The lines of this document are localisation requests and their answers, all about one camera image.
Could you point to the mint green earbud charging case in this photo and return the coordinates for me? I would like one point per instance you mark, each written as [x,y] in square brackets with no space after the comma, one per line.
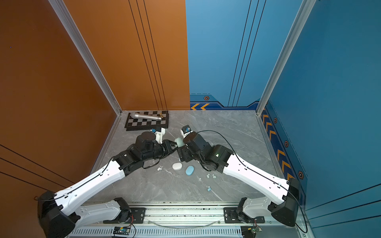
[179,142]

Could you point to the left aluminium corner post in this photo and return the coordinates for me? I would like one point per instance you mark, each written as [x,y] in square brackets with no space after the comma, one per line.
[75,35]

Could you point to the right green circuit board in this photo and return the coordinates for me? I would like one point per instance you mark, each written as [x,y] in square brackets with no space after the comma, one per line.
[250,232]

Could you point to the green circuit board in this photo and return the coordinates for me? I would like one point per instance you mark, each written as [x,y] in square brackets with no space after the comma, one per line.
[122,232]
[250,232]

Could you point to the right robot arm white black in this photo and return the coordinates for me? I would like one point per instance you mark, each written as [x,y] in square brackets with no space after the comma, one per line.
[281,196]

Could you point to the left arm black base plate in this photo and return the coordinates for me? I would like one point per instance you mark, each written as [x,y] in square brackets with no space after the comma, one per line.
[135,216]

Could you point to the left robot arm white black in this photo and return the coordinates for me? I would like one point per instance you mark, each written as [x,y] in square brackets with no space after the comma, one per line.
[59,213]

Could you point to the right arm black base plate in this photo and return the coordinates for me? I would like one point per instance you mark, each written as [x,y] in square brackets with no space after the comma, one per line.
[232,215]

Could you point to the silver microphone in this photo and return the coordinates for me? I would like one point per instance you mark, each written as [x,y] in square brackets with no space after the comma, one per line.
[147,117]

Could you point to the blue earbud charging case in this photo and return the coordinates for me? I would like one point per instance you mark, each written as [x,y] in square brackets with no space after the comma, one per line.
[189,170]

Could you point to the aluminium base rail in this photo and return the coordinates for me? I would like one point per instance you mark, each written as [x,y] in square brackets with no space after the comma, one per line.
[192,220]

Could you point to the aluminium corner post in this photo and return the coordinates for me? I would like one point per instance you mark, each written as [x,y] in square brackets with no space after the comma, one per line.
[75,35]
[289,44]

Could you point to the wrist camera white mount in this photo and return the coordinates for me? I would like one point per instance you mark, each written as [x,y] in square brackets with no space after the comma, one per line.
[186,130]
[159,133]

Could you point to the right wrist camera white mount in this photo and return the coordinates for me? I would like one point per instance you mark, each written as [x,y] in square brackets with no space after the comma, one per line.
[186,130]

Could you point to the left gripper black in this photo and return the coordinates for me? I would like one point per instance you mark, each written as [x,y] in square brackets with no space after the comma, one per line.
[167,146]

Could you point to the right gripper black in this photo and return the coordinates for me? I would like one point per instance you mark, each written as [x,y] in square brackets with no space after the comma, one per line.
[183,151]

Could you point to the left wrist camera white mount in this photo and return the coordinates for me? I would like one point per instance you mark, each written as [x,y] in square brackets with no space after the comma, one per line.
[159,133]

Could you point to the black white chessboard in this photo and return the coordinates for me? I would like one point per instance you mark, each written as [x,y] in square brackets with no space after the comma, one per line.
[143,124]

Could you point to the left green circuit board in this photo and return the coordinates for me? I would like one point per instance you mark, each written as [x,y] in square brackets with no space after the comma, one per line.
[122,232]

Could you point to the right aluminium corner post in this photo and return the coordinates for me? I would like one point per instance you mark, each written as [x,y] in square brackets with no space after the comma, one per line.
[289,44]

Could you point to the white earbud charging case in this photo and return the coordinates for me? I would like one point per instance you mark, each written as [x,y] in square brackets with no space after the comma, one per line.
[177,166]

